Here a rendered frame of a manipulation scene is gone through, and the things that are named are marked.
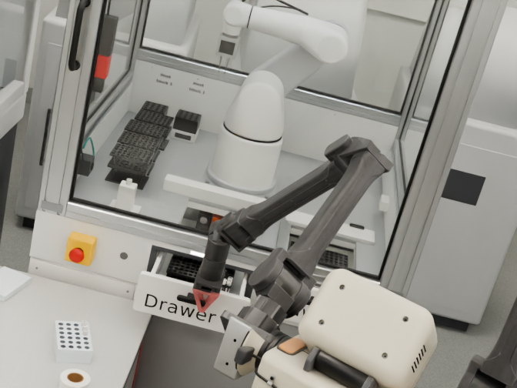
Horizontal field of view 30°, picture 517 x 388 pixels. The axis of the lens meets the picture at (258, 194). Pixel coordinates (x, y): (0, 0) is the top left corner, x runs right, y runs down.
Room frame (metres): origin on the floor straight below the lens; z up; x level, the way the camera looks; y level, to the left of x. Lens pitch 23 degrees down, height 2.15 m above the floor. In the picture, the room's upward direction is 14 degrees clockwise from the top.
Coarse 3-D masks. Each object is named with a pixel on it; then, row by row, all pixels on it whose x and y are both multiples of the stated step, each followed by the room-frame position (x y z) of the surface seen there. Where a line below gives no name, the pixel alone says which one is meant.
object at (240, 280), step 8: (160, 256) 2.31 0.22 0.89; (168, 256) 2.43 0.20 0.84; (160, 264) 2.31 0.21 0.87; (168, 264) 2.39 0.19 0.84; (152, 272) 2.22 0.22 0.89; (160, 272) 2.34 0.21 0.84; (240, 272) 2.45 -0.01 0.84; (240, 280) 2.40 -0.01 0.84; (232, 288) 2.35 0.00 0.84; (240, 288) 2.36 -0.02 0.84
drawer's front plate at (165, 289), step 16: (144, 272) 2.15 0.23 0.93; (144, 288) 2.14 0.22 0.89; (160, 288) 2.14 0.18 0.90; (176, 288) 2.14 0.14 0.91; (144, 304) 2.14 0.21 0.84; (160, 304) 2.14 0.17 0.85; (176, 304) 2.14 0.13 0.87; (192, 304) 2.14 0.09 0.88; (224, 304) 2.14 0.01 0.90; (240, 304) 2.14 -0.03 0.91; (176, 320) 2.14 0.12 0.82; (192, 320) 2.14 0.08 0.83
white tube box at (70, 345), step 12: (60, 324) 2.03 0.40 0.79; (72, 324) 2.04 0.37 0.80; (60, 336) 1.98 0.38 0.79; (72, 336) 1.98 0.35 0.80; (84, 336) 2.00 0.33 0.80; (60, 348) 1.93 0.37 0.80; (72, 348) 1.94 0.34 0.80; (84, 348) 1.95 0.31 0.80; (60, 360) 1.92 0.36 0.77; (72, 360) 1.93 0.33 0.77; (84, 360) 1.94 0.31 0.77
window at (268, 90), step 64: (128, 0) 2.32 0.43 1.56; (192, 0) 2.32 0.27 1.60; (256, 0) 2.32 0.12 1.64; (320, 0) 2.32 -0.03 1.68; (384, 0) 2.32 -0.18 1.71; (448, 0) 2.32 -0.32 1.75; (128, 64) 2.32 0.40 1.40; (192, 64) 2.32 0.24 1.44; (256, 64) 2.32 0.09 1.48; (320, 64) 2.32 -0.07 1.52; (384, 64) 2.32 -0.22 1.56; (128, 128) 2.32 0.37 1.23; (192, 128) 2.32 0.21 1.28; (256, 128) 2.32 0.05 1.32; (320, 128) 2.32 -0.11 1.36; (384, 128) 2.32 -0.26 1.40; (128, 192) 2.32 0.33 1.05; (192, 192) 2.32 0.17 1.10; (256, 192) 2.32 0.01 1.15; (384, 192) 2.32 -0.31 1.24; (384, 256) 2.32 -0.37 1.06
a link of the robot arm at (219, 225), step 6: (228, 216) 2.10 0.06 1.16; (234, 216) 2.10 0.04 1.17; (216, 222) 2.19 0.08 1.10; (222, 222) 2.09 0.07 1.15; (228, 222) 2.09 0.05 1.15; (210, 228) 2.18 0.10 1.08; (216, 228) 2.16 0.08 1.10; (222, 228) 2.09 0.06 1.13; (210, 234) 2.15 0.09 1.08; (222, 234) 2.09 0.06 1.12; (228, 240) 2.09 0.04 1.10; (234, 246) 2.09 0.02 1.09; (240, 246) 2.11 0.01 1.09; (246, 246) 2.10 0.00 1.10
